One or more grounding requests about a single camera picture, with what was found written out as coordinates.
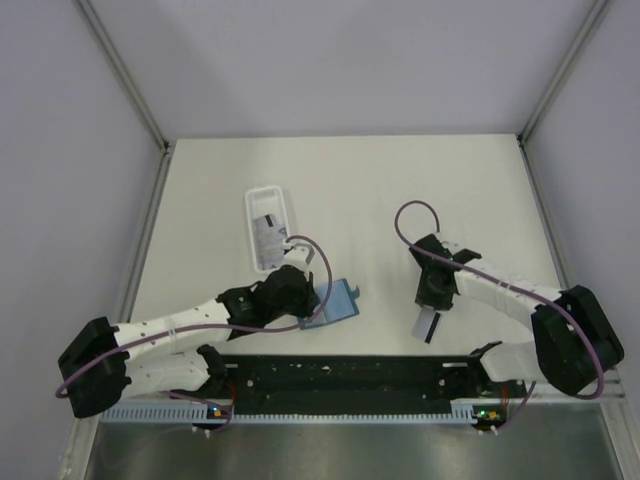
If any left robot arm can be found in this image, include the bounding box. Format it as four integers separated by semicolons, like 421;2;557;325
55;265;320;418

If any left aluminium corner post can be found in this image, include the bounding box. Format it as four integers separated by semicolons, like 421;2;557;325
72;0;170;151

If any white plastic basket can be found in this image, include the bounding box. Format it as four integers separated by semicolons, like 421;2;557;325
244;186;291;274

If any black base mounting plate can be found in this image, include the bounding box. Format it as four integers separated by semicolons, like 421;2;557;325
195;354;526;400

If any silver VIP card top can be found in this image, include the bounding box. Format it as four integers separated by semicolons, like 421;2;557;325
412;308;442;344

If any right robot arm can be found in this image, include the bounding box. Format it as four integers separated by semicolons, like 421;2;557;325
409;234;625;396

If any silver VIP card bottom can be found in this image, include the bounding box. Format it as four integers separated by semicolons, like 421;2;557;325
256;240;284;270

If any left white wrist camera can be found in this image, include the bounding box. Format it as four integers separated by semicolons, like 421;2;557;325
282;243;315;270

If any aluminium frame rail front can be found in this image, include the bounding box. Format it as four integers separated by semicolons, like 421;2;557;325
531;380;625;402

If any silver VIP card middle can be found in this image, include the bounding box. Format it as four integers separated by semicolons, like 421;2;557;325
252;214;288;242

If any blue leather card holder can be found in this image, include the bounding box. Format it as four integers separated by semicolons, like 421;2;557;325
298;278;361;330

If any aluminium corner post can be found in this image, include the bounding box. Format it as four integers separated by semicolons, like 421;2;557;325
72;0;170;151
517;0;613;148

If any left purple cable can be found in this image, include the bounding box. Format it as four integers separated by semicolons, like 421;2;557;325
54;234;334;434

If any grey slotted cable duct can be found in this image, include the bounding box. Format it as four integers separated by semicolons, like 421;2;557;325
99;400;480;425

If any right aluminium corner post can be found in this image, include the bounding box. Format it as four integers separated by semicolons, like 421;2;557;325
517;0;613;148

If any silver vip card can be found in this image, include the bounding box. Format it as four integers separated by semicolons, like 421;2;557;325
256;240;284;270
412;308;442;344
252;214;288;242

